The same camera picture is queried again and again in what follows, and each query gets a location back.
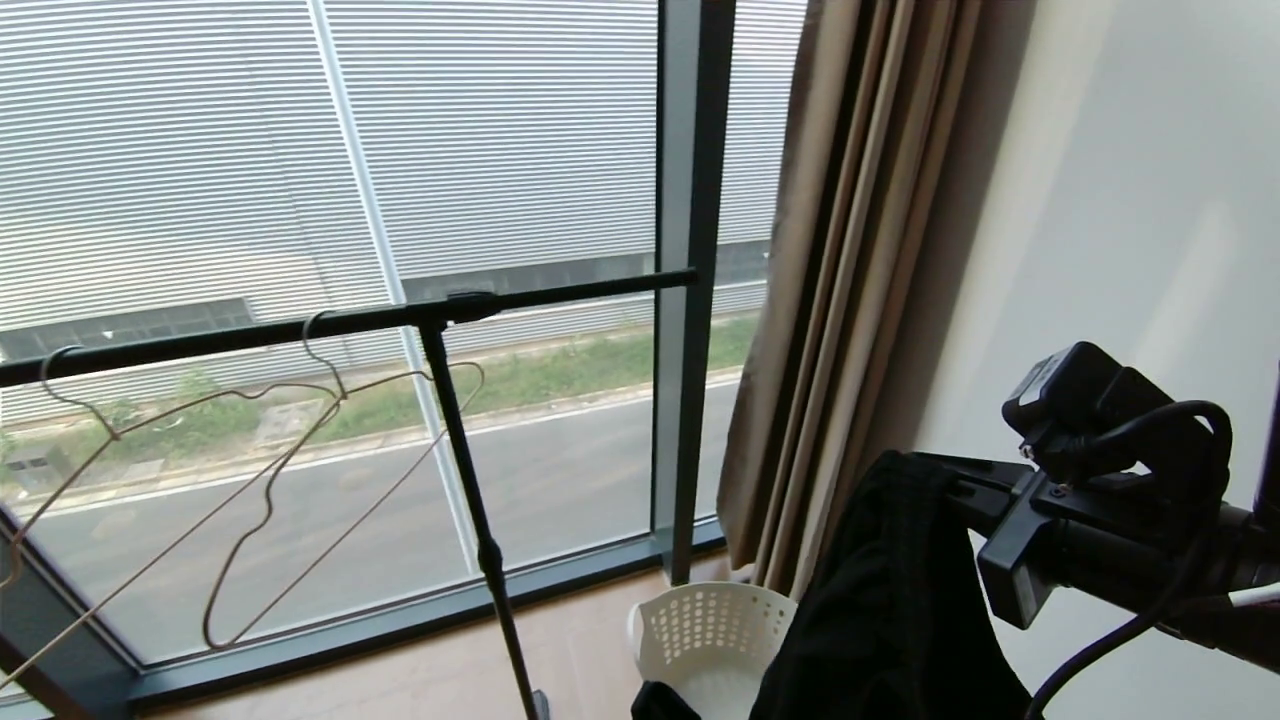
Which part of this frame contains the white laundry basket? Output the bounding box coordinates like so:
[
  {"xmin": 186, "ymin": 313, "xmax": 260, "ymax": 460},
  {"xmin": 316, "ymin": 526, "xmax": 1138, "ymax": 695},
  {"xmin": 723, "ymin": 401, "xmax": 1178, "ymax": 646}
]
[{"xmin": 628, "ymin": 582, "xmax": 801, "ymax": 720}]

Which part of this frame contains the pink clothes hanger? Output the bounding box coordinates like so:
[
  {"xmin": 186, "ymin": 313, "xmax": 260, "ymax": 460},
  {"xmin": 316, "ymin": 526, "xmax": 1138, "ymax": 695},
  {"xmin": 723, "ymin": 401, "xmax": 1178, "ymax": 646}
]
[
  {"xmin": 0, "ymin": 345, "xmax": 349, "ymax": 691},
  {"xmin": 203, "ymin": 312, "xmax": 487, "ymax": 651}
]

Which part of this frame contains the window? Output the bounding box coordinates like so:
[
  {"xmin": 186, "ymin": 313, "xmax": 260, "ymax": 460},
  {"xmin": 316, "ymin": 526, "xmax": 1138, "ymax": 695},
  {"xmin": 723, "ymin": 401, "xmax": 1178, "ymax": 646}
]
[{"xmin": 0, "ymin": 0, "xmax": 811, "ymax": 720}]

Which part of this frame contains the black cable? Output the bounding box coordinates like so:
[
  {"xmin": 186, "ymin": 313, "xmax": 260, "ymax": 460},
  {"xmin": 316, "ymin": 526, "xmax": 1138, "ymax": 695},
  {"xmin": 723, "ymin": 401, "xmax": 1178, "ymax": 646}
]
[{"xmin": 1022, "ymin": 400, "xmax": 1234, "ymax": 720}]

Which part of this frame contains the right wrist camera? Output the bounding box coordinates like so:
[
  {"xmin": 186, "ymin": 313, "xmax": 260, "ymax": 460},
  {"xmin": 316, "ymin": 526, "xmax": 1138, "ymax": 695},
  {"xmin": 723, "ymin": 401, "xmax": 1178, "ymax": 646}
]
[{"xmin": 1003, "ymin": 342, "xmax": 1176, "ymax": 491}]

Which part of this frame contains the beige curtain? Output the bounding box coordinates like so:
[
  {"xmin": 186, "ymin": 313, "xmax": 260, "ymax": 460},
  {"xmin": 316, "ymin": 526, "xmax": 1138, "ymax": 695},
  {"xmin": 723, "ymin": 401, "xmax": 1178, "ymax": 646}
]
[{"xmin": 718, "ymin": 0, "xmax": 1041, "ymax": 606}]

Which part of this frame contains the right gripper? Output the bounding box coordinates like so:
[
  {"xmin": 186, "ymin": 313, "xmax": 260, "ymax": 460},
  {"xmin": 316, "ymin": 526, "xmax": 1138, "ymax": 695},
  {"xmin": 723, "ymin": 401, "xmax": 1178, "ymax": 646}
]
[{"xmin": 978, "ymin": 470, "xmax": 1280, "ymax": 673}]

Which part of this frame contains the black garment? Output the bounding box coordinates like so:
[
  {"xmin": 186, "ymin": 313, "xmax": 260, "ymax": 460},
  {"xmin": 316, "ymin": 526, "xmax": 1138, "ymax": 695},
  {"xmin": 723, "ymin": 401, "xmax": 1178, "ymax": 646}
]
[
  {"xmin": 750, "ymin": 450, "xmax": 1031, "ymax": 720},
  {"xmin": 630, "ymin": 680, "xmax": 701, "ymax": 720}
]

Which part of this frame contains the black clothes rack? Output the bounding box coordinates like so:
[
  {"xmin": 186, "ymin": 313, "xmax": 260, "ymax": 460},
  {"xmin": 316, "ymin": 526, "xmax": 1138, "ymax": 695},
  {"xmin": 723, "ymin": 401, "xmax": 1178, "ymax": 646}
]
[{"xmin": 0, "ymin": 268, "xmax": 699, "ymax": 720}]

